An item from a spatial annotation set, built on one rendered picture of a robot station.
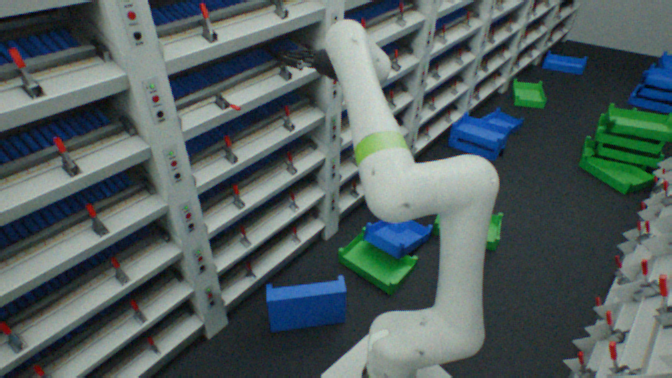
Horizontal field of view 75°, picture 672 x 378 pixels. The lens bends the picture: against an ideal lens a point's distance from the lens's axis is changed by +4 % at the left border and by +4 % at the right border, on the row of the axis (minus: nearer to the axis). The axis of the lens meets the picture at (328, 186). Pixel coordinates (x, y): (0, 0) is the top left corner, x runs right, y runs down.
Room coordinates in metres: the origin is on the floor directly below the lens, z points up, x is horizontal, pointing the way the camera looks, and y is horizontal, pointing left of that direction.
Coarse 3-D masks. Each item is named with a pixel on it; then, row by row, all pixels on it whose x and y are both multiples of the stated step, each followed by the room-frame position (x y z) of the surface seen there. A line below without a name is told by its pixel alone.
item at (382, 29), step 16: (384, 0) 2.00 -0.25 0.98; (400, 0) 2.04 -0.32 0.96; (416, 0) 2.04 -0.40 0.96; (352, 16) 1.80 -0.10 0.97; (368, 16) 1.83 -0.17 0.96; (384, 16) 1.86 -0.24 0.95; (400, 16) 1.89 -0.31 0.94; (416, 16) 1.99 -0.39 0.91; (368, 32) 1.74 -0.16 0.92; (384, 32) 1.79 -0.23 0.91; (400, 32) 1.85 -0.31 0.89
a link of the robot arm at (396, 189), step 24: (360, 144) 0.76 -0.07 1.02; (384, 144) 0.74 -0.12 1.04; (360, 168) 0.73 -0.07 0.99; (384, 168) 0.69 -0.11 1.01; (408, 168) 0.69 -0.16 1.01; (384, 192) 0.64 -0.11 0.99; (408, 192) 0.64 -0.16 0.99; (432, 192) 0.65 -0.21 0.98; (384, 216) 0.63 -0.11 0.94; (408, 216) 0.63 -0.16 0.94
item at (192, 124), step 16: (320, 48) 1.48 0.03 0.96; (272, 80) 1.31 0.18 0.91; (288, 80) 1.34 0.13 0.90; (304, 80) 1.39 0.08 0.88; (240, 96) 1.20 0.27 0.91; (256, 96) 1.22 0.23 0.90; (272, 96) 1.28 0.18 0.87; (176, 112) 1.07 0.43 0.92; (192, 112) 1.09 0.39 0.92; (208, 112) 1.10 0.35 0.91; (224, 112) 1.12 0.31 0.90; (240, 112) 1.18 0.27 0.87; (192, 128) 1.04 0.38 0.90; (208, 128) 1.09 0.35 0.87
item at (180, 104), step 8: (304, 48) 1.49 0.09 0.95; (264, 64) 1.35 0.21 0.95; (272, 64) 1.36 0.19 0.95; (280, 64) 1.39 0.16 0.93; (248, 72) 1.29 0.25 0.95; (256, 72) 1.30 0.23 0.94; (264, 72) 1.34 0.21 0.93; (272, 72) 1.34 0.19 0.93; (224, 80) 1.22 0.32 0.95; (232, 80) 1.23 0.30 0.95; (240, 80) 1.25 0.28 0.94; (208, 88) 1.17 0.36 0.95; (216, 88) 1.18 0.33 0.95; (224, 88) 1.20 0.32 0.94; (192, 96) 1.12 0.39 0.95; (200, 96) 1.13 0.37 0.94; (208, 96) 1.16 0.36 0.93; (176, 104) 1.07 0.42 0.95; (184, 104) 1.09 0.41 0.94; (192, 104) 1.12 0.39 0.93
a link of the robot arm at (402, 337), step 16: (384, 320) 0.61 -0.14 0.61; (400, 320) 0.61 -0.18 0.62; (416, 320) 0.61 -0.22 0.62; (432, 320) 0.61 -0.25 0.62; (384, 336) 0.57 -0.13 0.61; (400, 336) 0.56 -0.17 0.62; (416, 336) 0.57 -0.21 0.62; (432, 336) 0.57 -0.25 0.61; (368, 352) 0.57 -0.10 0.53; (384, 352) 0.53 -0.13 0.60; (400, 352) 0.53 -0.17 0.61; (416, 352) 0.54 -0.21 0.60; (432, 352) 0.54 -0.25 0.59; (368, 368) 0.56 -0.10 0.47; (384, 368) 0.53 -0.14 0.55; (400, 368) 0.52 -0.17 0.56; (416, 368) 0.53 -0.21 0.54
